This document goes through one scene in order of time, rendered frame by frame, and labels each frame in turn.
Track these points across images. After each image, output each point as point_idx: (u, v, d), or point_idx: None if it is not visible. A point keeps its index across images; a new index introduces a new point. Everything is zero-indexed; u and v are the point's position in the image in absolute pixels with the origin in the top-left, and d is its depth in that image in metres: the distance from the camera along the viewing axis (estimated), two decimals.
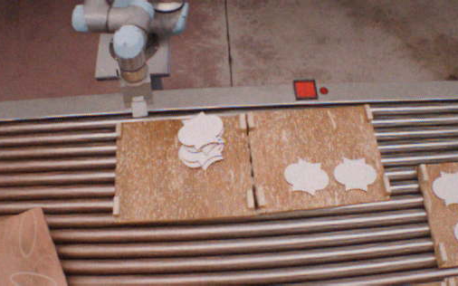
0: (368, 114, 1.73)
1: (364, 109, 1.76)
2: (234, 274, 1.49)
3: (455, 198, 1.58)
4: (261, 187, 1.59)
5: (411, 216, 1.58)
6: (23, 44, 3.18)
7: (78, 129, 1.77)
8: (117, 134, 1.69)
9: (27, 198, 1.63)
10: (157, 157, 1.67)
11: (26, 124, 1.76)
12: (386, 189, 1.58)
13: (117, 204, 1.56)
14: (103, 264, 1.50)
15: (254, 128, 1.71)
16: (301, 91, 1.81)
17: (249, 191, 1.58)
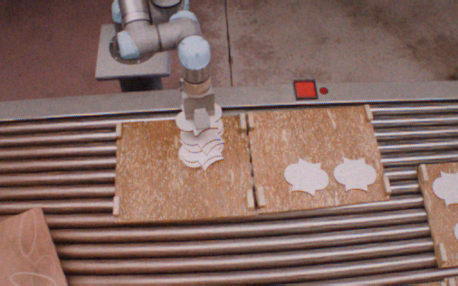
0: (368, 114, 1.73)
1: (364, 109, 1.76)
2: (234, 274, 1.49)
3: (455, 198, 1.58)
4: (261, 187, 1.59)
5: (411, 216, 1.58)
6: (23, 44, 3.18)
7: (78, 129, 1.77)
8: (117, 134, 1.69)
9: (27, 198, 1.63)
10: (157, 157, 1.67)
11: (26, 124, 1.76)
12: (386, 189, 1.58)
13: (117, 204, 1.56)
14: (103, 264, 1.50)
15: (254, 128, 1.71)
16: (301, 91, 1.81)
17: (249, 191, 1.58)
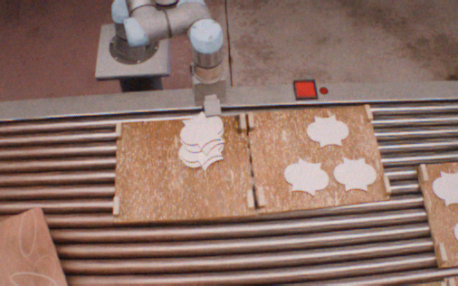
0: (368, 114, 1.73)
1: (364, 109, 1.76)
2: (234, 274, 1.49)
3: (455, 198, 1.58)
4: (261, 187, 1.59)
5: (411, 216, 1.58)
6: (23, 44, 3.18)
7: (78, 129, 1.77)
8: (117, 134, 1.69)
9: (27, 198, 1.63)
10: (157, 157, 1.67)
11: (26, 124, 1.76)
12: (386, 189, 1.58)
13: (117, 204, 1.56)
14: (103, 264, 1.50)
15: (254, 128, 1.71)
16: (301, 91, 1.81)
17: (249, 191, 1.58)
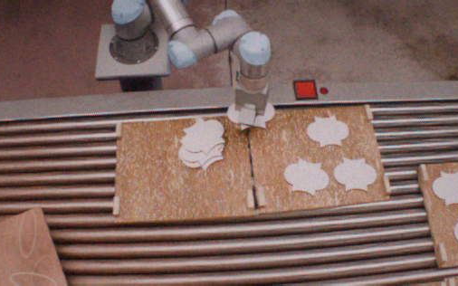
0: (368, 114, 1.73)
1: (364, 109, 1.76)
2: (234, 274, 1.49)
3: (455, 198, 1.58)
4: (261, 187, 1.59)
5: (411, 216, 1.58)
6: (23, 44, 3.18)
7: (78, 129, 1.77)
8: (117, 134, 1.69)
9: (27, 198, 1.63)
10: (157, 157, 1.67)
11: (26, 124, 1.76)
12: (386, 189, 1.58)
13: (117, 204, 1.56)
14: (103, 264, 1.50)
15: (254, 128, 1.71)
16: (301, 91, 1.81)
17: (249, 191, 1.58)
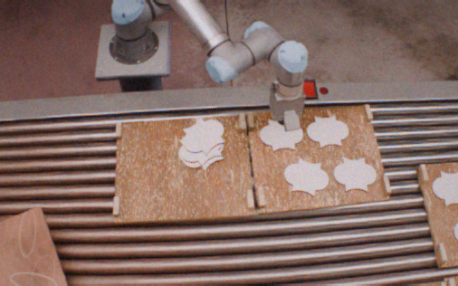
0: (368, 114, 1.73)
1: (364, 109, 1.76)
2: (234, 274, 1.49)
3: (455, 198, 1.58)
4: (261, 187, 1.59)
5: (411, 216, 1.58)
6: (23, 44, 3.18)
7: (78, 129, 1.77)
8: (117, 134, 1.69)
9: (27, 198, 1.63)
10: (157, 157, 1.67)
11: (26, 124, 1.76)
12: (386, 189, 1.58)
13: (117, 204, 1.56)
14: (103, 264, 1.50)
15: (254, 128, 1.71)
16: None
17: (249, 191, 1.58)
